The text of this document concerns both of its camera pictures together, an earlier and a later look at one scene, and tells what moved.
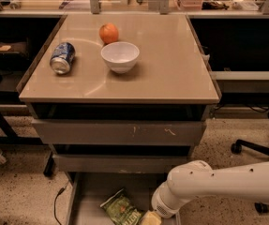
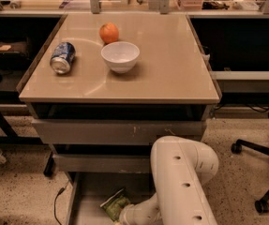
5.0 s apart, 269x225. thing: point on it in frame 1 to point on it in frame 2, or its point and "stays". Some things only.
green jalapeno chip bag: (121, 210) stays
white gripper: (162, 206) to (127, 217)
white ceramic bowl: (120, 56) stays
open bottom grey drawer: (89, 189) stays
